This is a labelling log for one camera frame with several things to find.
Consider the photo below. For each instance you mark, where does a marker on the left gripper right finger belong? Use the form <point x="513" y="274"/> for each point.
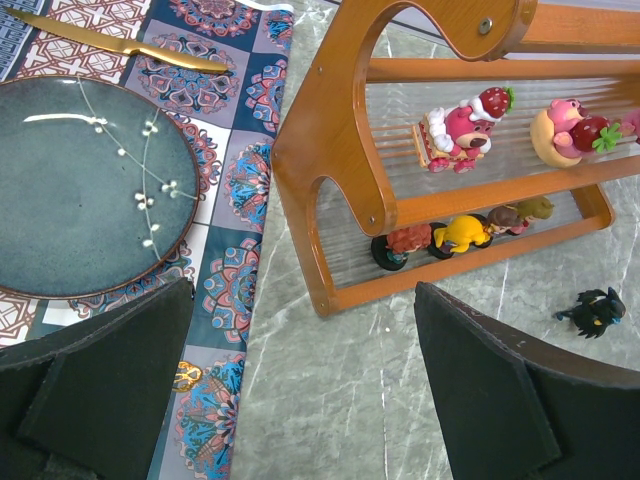
<point x="511" y="406"/>

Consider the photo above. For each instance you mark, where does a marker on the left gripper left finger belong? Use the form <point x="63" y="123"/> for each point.
<point x="88" y="401"/>

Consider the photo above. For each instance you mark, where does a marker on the black yellow spiky figurine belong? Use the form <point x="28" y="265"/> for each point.
<point x="594" y="312"/>

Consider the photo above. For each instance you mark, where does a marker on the yellow-haired figurine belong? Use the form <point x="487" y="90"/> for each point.
<point x="458" y="236"/>

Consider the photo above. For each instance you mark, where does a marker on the brown-haired figurine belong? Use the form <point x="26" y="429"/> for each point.
<point x="502" y="219"/>

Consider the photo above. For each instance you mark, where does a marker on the straw hat figurine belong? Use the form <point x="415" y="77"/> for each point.
<point x="529" y="211"/>

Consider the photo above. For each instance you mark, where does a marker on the red-haired figurine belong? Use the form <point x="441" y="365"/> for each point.
<point x="391" y="251"/>

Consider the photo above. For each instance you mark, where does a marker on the strawberry cake slice toy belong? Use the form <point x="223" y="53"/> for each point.
<point x="455" y="138"/>

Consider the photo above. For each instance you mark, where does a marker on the pink donut strawberry toy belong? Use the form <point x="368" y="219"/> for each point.
<point x="570" y="131"/>

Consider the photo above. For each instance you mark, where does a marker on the pink bear sunflower toy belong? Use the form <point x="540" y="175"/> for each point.
<point x="630" y="125"/>

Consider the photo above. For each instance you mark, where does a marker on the orange wooden three-tier shelf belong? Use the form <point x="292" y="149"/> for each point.
<point x="346" y="164"/>

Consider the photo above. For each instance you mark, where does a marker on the gold fork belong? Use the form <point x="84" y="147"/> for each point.
<point x="186" y="377"/>

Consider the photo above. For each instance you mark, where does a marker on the teal ceramic plate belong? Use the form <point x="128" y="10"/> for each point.
<point x="98" y="186"/>

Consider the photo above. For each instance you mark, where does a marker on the patterned blue placemat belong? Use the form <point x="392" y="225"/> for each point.
<point x="231" y="124"/>

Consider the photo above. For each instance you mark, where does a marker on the gold knife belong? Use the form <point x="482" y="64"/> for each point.
<point x="128" y="47"/>

